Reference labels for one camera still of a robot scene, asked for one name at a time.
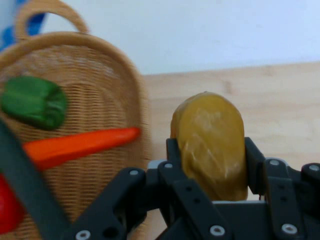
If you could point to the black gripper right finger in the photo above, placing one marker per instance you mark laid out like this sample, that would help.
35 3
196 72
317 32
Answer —
285 192

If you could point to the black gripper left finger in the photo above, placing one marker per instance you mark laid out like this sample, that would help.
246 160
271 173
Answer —
120 200

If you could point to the brown potato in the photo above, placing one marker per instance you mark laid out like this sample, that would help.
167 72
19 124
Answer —
212 140

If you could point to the orange carrot with green leaves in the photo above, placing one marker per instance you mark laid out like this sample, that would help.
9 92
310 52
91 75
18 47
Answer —
80 145

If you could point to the dark green cucumber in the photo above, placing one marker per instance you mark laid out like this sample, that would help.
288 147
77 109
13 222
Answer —
27 180

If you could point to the woven wicker basket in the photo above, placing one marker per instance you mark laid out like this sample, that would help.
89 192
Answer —
100 95

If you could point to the red tomato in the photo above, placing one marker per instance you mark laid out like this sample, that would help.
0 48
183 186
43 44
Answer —
7 207

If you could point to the green bell pepper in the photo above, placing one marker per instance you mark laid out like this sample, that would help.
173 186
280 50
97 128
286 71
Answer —
32 102

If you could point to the blue cloth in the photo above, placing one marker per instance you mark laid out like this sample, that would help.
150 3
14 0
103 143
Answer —
35 25

